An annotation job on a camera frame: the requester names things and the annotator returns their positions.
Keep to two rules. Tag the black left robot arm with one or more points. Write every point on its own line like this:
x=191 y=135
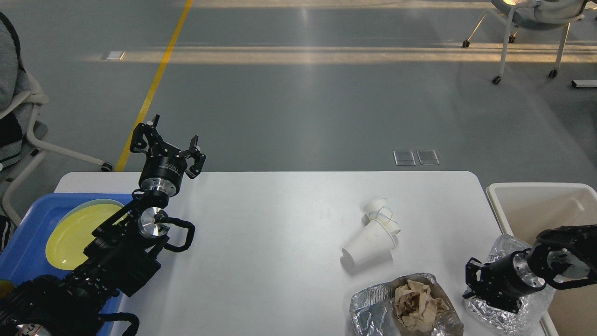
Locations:
x=122 y=256

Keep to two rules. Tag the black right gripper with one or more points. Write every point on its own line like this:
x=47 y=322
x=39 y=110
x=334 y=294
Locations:
x=503 y=282

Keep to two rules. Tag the blue plastic tray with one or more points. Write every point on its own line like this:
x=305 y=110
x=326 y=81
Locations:
x=28 y=233

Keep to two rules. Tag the white office chair left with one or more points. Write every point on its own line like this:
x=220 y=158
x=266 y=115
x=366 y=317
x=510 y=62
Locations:
x=22 y=136

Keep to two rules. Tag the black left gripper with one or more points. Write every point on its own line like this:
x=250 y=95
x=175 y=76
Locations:
x=159 y=172

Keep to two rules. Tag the white office chair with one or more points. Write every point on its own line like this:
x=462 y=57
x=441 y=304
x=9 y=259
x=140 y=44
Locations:
x=535 y=15
x=22 y=136

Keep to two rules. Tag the pale green plate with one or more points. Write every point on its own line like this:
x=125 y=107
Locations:
x=106 y=206

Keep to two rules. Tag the white bar on floor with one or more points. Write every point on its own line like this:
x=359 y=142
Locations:
x=584 y=83

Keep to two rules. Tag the white office chair right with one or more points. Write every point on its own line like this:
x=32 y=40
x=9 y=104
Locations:
x=535 y=15

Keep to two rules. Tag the dark teal mug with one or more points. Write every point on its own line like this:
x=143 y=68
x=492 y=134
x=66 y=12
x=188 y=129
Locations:
x=6 y=287

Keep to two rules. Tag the white floor socket plate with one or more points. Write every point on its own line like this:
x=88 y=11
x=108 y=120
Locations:
x=114 y=55

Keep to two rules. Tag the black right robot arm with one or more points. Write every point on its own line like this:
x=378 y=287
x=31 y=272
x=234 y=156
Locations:
x=562 y=258

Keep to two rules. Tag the white paper cup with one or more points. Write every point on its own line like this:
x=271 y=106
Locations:
x=375 y=239

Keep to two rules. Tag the yellow plate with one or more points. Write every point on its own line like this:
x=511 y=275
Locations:
x=65 y=246

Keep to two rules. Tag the white plastic bin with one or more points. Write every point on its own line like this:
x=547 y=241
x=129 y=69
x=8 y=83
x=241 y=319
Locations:
x=524 y=209

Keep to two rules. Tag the small clear plastic lid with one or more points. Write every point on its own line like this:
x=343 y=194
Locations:
x=404 y=158
x=428 y=157

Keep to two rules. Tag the clear plastic cup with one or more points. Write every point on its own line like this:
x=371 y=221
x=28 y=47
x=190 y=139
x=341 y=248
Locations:
x=380 y=211

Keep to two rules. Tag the crumpled brown paper napkin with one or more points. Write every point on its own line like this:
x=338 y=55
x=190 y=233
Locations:
x=416 y=308

